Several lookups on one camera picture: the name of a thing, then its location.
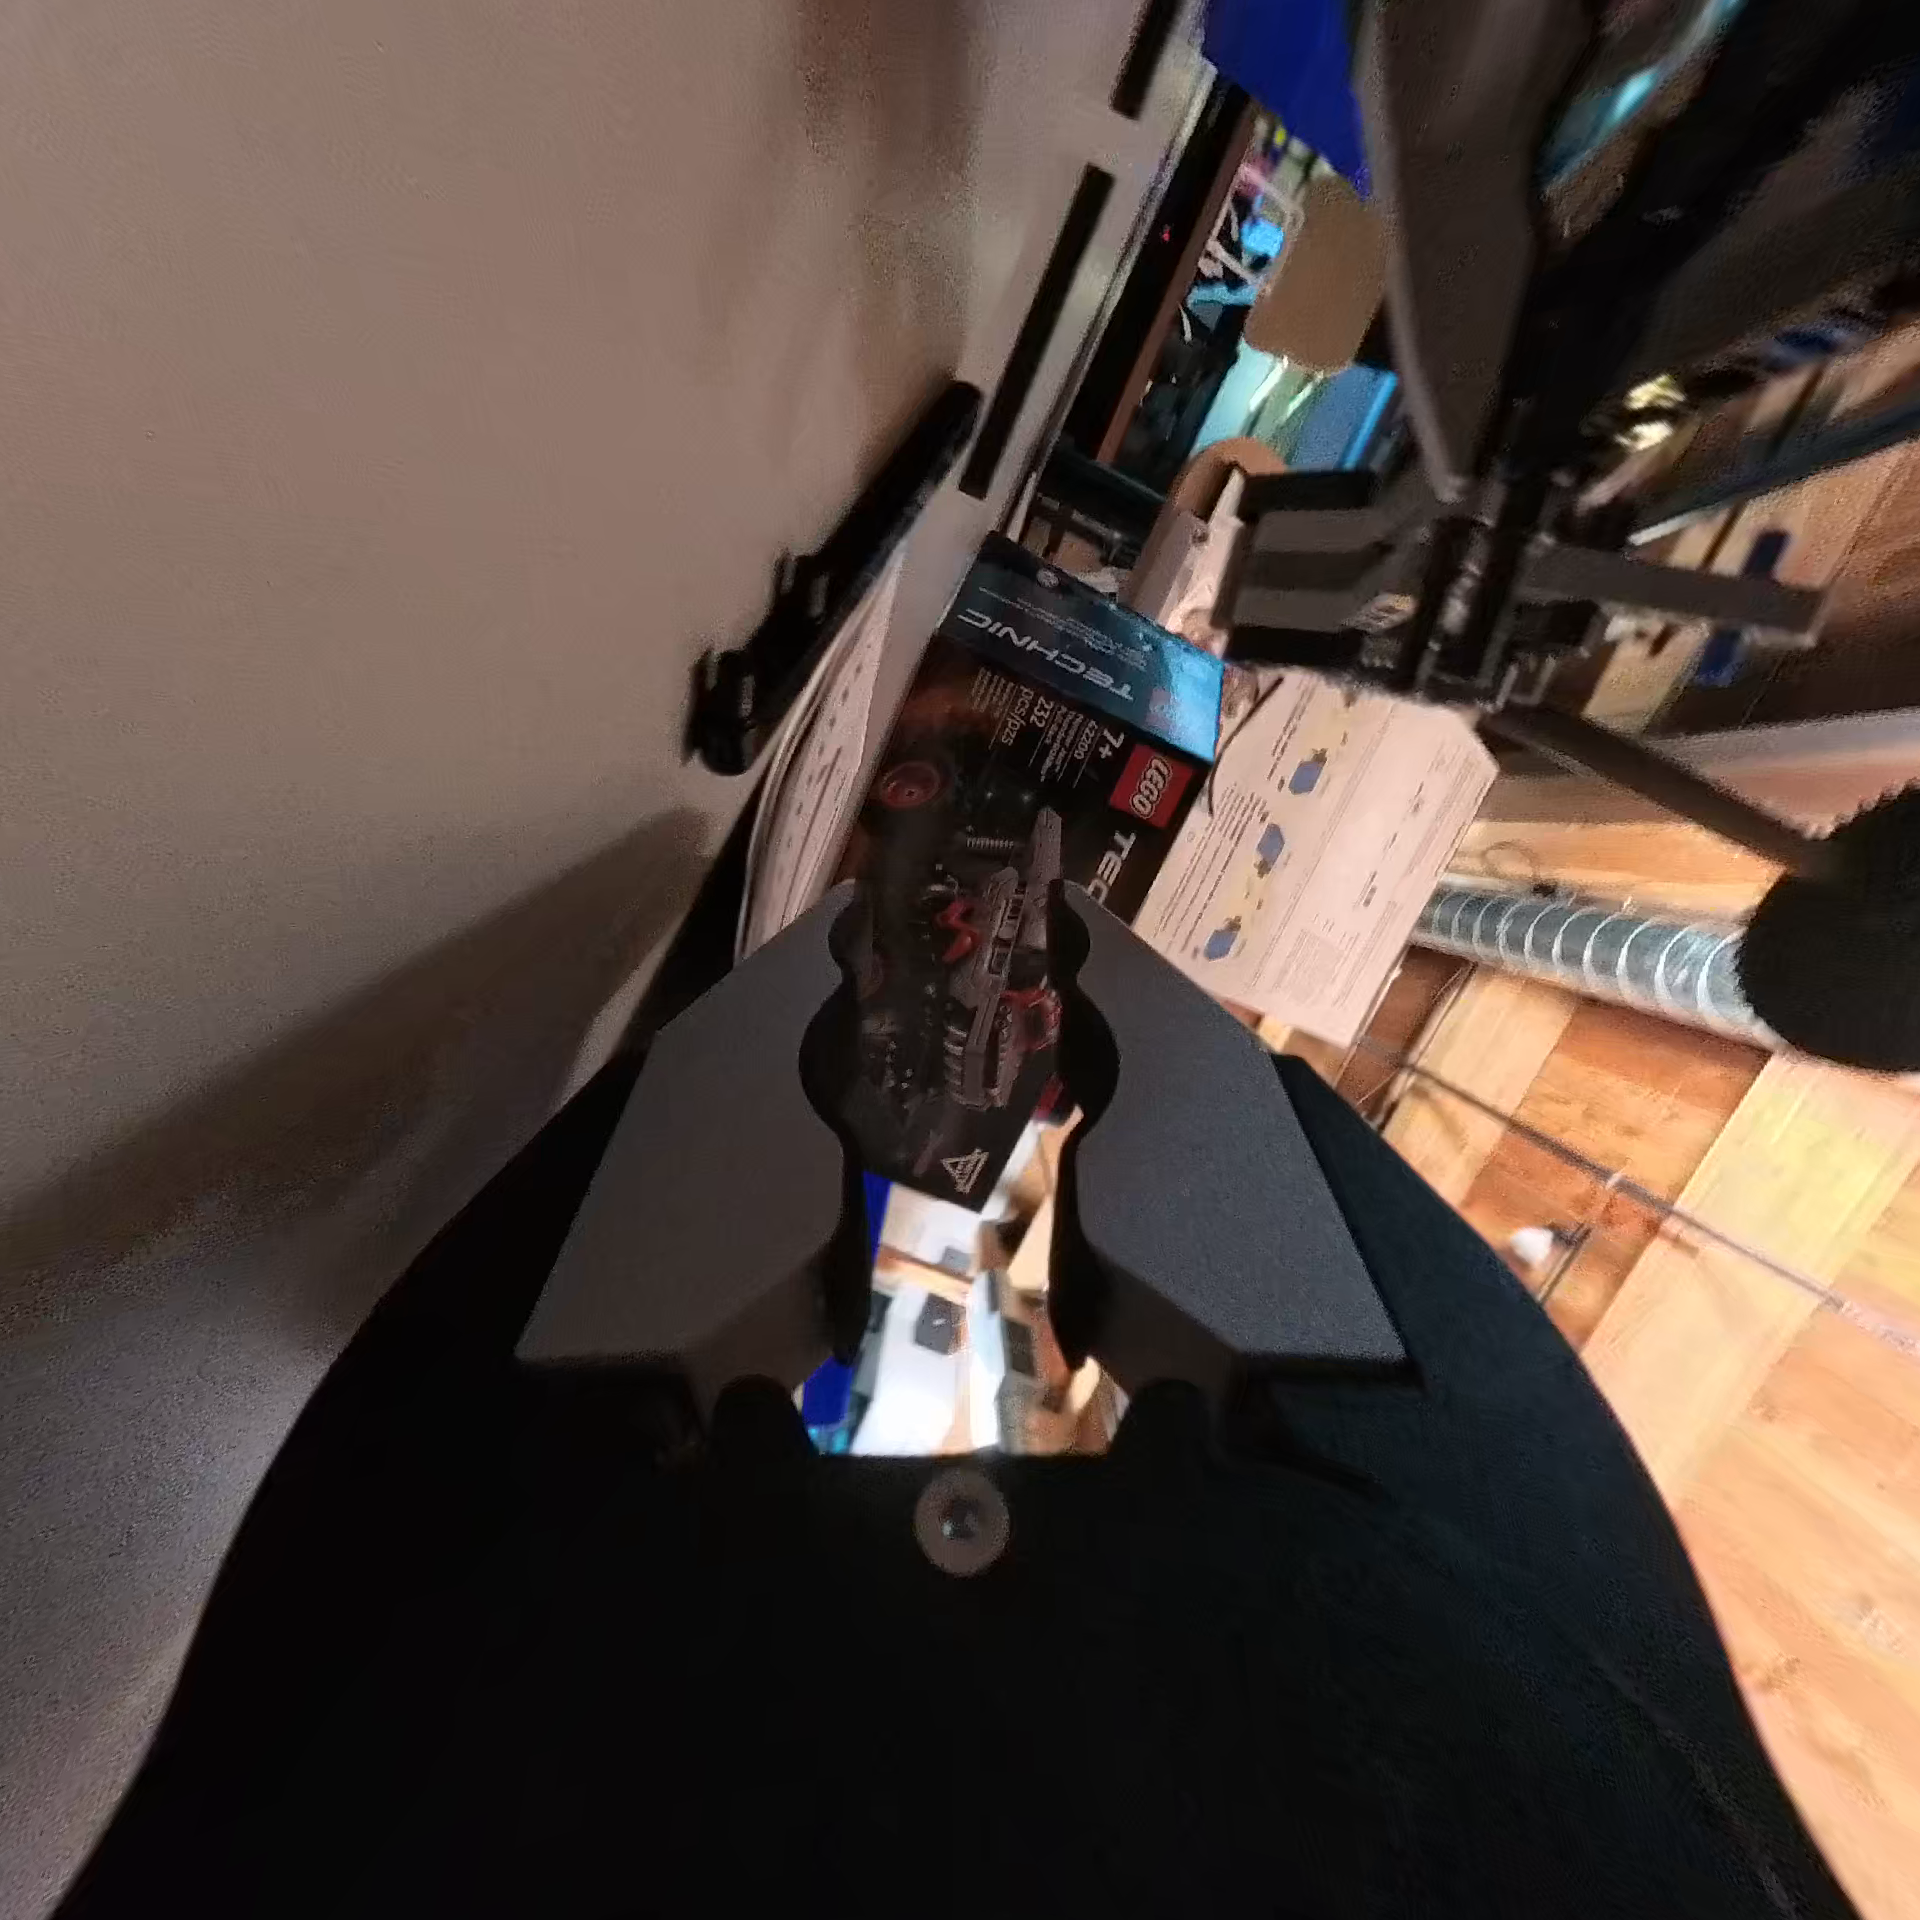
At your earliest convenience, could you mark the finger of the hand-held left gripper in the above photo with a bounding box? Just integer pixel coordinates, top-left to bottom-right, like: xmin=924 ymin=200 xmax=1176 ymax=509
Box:
xmin=1358 ymin=0 xmax=1600 ymax=505

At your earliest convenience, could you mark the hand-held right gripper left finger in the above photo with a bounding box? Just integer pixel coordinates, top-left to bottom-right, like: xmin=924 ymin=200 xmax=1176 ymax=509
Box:
xmin=514 ymin=883 xmax=879 ymax=1404

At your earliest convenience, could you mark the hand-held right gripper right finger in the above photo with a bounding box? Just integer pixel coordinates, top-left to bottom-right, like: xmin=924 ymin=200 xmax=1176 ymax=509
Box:
xmin=1048 ymin=883 xmax=1413 ymax=1404

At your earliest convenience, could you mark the person's left forearm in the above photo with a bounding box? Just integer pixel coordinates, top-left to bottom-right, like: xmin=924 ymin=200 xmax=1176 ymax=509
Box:
xmin=1736 ymin=792 xmax=1920 ymax=1076

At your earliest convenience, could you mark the grey desk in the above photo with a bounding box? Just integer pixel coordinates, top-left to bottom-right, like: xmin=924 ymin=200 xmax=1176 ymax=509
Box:
xmin=0 ymin=0 xmax=1201 ymax=1920

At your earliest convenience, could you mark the short black toy beam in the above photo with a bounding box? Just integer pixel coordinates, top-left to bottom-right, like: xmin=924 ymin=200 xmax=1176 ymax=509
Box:
xmin=1110 ymin=0 xmax=1191 ymax=117

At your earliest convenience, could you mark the folded instruction sheet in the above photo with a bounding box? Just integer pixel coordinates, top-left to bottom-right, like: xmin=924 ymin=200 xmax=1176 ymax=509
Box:
xmin=1130 ymin=668 xmax=1501 ymax=1052

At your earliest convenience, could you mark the long black toy beam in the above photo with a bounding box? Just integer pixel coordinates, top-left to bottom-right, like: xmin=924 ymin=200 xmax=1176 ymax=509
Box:
xmin=958 ymin=164 xmax=1120 ymax=505

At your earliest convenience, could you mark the white instruction booklet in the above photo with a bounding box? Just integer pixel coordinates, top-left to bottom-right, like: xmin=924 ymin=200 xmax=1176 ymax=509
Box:
xmin=735 ymin=552 xmax=911 ymax=962

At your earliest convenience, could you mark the dark toy set box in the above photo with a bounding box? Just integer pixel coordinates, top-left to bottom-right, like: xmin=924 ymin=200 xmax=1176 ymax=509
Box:
xmin=832 ymin=533 xmax=1230 ymax=1217

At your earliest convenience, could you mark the black toy beam with pins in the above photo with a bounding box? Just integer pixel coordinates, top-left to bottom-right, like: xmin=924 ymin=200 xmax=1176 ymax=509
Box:
xmin=685 ymin=383 xmax=985 ymax=780

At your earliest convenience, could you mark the silver ribbed duct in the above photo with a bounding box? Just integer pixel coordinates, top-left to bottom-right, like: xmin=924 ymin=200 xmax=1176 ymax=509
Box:
xmin=1410 ymin=879 xmax=1801 ymax=1057

